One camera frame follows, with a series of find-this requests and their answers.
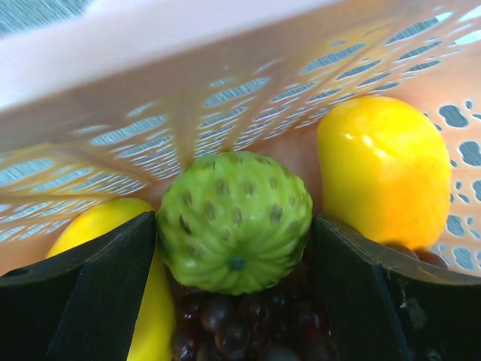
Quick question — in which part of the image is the green custard apple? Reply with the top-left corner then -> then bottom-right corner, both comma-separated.
156,151 -> 313,295

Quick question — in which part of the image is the dark purple grape bunch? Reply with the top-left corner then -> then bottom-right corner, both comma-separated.
170,242 -> 339,360

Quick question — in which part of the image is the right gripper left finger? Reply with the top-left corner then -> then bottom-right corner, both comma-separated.
1,211 -> 156,360

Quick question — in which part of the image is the yellow lemon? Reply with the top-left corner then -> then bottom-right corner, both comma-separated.
47,198 -> 176,361

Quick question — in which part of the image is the yellow orange mango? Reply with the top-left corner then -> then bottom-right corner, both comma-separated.
317,96 -> 451,249

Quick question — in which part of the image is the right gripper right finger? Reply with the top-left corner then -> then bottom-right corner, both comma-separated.
311,214 -> 480,360

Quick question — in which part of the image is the pink plastic basket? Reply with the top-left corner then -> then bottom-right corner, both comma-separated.
1,1 -> 480,275

